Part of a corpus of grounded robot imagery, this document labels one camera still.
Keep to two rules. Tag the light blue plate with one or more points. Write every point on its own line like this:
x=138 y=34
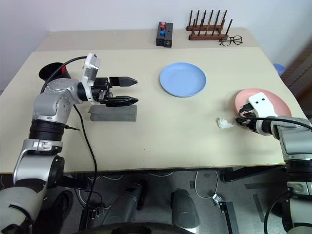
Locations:
x=182 y=80

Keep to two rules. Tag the small red object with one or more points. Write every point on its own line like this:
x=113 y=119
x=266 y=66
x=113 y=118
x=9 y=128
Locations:
x=65 y=71

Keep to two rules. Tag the white tissue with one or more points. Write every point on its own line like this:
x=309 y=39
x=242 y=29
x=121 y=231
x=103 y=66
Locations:
x=225 y=123

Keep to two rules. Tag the black table frame bar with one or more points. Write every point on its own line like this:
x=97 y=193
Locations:
x=73 y=181
x=253 y=174

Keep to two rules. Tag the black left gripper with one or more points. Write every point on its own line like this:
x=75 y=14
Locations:
x=101 y=91

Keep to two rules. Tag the pink plate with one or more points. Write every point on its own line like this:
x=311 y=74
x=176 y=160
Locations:
x=280 y=102

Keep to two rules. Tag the black-framed clear eyeglasses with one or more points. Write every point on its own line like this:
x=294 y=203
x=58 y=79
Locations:
x=237 y=40

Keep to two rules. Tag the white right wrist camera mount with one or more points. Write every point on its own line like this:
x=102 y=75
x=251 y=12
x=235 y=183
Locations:
x=260 y=102

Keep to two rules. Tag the black tapered cup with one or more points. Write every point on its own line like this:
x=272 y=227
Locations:
x=48 y=70

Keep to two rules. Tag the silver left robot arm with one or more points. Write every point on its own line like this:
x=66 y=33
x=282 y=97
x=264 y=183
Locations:
x=56 y=102

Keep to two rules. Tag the black block with coloured knobs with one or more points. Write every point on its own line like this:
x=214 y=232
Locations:
x=159 y=41

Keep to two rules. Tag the metal floor bracket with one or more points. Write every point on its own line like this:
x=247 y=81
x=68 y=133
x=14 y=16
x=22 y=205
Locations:
x=226 y=212

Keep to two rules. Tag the dark rounded shape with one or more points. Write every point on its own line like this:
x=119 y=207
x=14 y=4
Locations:
x=185 y=209
x=126 y=207

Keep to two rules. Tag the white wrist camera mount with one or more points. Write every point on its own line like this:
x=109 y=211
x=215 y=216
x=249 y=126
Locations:
x=89 y=73
x=260 y=102

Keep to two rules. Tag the brown wooden peg rack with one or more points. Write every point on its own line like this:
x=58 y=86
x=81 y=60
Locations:
x=203 y=37

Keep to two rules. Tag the dark ribbed panel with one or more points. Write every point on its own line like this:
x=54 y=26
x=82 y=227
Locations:
x=299 y=70

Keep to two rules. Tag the blue round container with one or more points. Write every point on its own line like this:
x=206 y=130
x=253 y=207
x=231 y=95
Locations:
x=278 y=69

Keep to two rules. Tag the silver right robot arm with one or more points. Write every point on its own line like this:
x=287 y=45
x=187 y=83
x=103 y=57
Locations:
x=292 y=141

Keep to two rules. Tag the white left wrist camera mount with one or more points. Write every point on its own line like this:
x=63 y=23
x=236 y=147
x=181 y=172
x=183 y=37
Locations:
x=89 y=73

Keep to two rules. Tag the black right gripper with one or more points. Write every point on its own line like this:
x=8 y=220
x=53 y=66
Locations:
x=249 y=117

